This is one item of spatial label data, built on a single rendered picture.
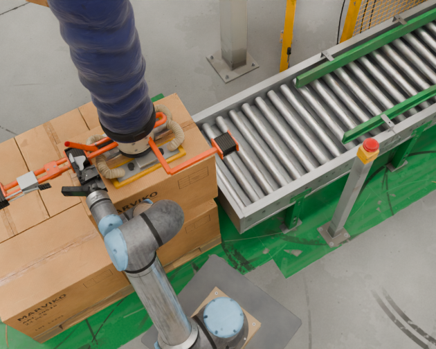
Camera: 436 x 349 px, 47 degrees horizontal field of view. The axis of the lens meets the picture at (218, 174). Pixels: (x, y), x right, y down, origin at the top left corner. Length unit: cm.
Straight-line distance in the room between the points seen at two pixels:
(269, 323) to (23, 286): 124
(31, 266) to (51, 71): 185
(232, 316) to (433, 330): 156
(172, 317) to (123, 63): 85
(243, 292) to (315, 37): 242
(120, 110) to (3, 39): 277
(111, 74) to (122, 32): 16
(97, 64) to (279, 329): 132
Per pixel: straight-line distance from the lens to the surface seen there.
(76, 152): 213
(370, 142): 233
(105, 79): 172
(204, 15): 428
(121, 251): 146
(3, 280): 278
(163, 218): 148
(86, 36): 158
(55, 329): 310
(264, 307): 227
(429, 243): 337
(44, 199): 288
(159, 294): 163
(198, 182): 232
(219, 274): 231
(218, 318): 192
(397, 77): 325
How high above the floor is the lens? 295
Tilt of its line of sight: 61 degrees down
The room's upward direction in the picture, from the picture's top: 5 degrees counter-clockwise
